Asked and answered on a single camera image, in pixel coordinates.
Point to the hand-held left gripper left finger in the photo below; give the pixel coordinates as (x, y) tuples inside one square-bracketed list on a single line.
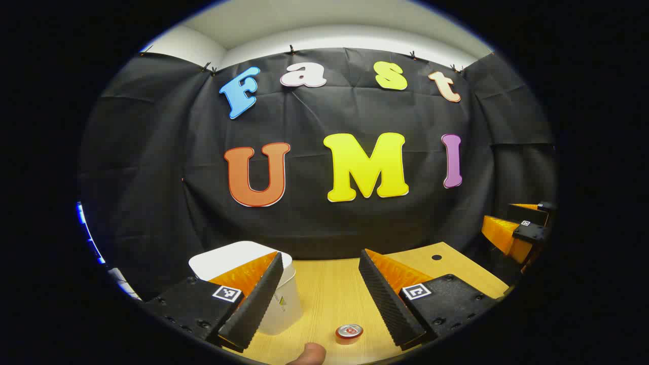
[(258, 304)]

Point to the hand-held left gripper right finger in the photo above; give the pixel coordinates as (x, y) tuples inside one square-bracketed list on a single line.
[(385, 299)]

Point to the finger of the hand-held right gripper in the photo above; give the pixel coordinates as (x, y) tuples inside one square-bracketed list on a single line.
[(532, 214), (530, 233)]

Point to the red pop can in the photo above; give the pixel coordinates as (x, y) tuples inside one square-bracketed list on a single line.
[(349, 333)]

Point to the white desktop garbage bin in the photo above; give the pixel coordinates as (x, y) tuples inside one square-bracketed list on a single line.
[(230, 258)]

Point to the wooden desktop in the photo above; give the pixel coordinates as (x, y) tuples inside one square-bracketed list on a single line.
[(329, 294)]

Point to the white side desk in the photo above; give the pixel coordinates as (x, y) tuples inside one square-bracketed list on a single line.
[(124, 285)]

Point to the black backdrop cloth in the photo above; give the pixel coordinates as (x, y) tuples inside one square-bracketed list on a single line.
[(152, 177)]

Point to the computer monitor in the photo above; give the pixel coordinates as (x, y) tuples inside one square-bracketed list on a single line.
[(87, 233)]

